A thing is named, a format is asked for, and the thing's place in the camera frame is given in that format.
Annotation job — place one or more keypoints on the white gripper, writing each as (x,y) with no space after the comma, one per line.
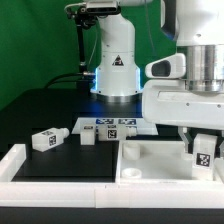
(168,102)

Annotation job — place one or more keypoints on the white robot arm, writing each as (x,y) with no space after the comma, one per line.
(186,77)

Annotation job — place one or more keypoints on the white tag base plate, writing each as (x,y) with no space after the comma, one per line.
(143,128)

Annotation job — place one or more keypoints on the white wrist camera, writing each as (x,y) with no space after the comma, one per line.
(171,67)

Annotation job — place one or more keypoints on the white U-shaped obstacle wall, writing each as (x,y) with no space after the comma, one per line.
(154,194)

